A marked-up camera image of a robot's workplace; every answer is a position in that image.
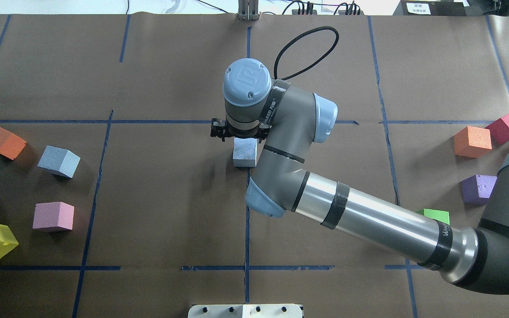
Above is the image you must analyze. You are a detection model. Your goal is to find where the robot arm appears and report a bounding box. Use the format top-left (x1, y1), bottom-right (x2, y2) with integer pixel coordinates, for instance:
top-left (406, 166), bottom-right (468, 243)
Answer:
top-left (211, 58), bottom-right (509, 295)

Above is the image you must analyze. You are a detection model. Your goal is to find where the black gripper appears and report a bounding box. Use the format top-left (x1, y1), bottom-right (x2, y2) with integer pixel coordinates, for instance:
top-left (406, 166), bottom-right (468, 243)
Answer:
top-left (210, 117), bottom-right (269, 143)

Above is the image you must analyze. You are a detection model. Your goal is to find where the orange foam cube left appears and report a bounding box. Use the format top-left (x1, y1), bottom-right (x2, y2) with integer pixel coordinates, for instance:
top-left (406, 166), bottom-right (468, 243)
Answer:
top-left (0, 127), bottom-right (27, 160)

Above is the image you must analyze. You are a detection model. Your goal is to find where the light blue foam cube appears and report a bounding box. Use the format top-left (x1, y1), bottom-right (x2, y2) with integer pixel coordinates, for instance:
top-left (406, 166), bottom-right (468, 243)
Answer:
top-left (232, 138), bottom-right (258, 168)
top-left (37, 145), bottom-right (80, 178)

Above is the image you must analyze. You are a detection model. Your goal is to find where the green foam cube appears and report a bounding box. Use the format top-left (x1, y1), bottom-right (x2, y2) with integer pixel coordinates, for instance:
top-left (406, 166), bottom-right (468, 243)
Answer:
top-left (416, 208), bottom-right (451, 225)

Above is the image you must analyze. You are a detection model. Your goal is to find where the white mount plate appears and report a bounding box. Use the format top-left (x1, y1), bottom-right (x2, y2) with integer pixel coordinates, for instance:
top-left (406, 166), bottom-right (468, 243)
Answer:
top-left (187, 303), bottom-right (304, 318)

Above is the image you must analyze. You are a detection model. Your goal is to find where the pink foam cube left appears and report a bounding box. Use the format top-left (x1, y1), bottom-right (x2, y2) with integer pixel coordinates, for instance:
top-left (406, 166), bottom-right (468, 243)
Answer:
top-left (32, 202), bottom-right (75, 233)

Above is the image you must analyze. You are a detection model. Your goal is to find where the orange foam cube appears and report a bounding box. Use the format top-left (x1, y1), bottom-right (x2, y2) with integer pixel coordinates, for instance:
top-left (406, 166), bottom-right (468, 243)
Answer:
top-left (0, 127), bottom-right (27, 160)
top-left (453, 125), bottom-right (493, 159)

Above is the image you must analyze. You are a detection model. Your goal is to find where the red foam cube far right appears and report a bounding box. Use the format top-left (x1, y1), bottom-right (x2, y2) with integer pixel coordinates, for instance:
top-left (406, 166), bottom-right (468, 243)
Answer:
top-left (486, 113), bottom-right (509, 145)

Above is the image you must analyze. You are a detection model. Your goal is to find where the black coiled cable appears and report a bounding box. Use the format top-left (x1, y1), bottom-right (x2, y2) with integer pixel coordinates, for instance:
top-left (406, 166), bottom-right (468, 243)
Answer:
top-left (274, 26), bottom-right (340, 81)

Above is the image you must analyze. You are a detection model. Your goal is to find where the orange foam cube right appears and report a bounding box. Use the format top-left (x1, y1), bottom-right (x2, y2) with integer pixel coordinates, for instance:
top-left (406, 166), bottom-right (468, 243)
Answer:
top-left (453, 125), bottom-right (493, 159)

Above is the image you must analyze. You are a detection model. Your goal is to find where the purple foam cube right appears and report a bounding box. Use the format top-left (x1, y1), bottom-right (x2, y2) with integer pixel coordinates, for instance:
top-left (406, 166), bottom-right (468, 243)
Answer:
top-left (460, 174), bottom-right (497, 205)

